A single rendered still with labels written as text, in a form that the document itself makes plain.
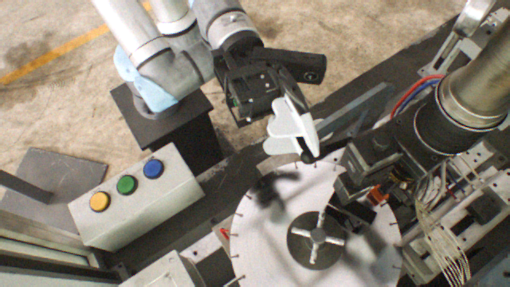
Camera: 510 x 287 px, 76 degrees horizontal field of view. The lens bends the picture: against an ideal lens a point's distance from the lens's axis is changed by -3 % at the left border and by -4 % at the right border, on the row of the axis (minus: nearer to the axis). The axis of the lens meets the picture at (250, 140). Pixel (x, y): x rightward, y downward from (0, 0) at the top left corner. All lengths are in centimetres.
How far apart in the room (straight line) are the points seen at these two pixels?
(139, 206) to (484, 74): 68
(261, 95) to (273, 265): 35
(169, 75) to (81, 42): 193
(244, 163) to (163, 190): 26
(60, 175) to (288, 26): 157
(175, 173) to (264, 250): 28
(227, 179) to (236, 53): 49
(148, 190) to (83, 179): 117
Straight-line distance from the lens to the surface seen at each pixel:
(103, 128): 206
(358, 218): 65
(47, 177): 208
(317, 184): 72
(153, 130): 105
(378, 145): 41
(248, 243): 69
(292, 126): 44
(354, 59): 212
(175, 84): 62
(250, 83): 47
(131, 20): 64
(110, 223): 83
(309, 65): 51
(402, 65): 118
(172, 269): 76
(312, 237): 64
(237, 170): 94
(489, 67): 37
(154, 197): 80
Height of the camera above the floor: 163
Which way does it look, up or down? 65 degrees down
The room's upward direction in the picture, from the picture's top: 9 degrees counter-clockwise
